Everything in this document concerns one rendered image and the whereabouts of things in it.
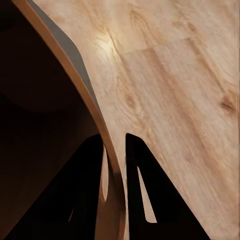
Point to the trash can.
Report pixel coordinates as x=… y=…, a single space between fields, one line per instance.
x=48 y=108

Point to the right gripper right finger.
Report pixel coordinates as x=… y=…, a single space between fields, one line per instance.
x=175 y=220

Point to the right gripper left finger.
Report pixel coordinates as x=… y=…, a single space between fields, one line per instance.
x=67 y=208

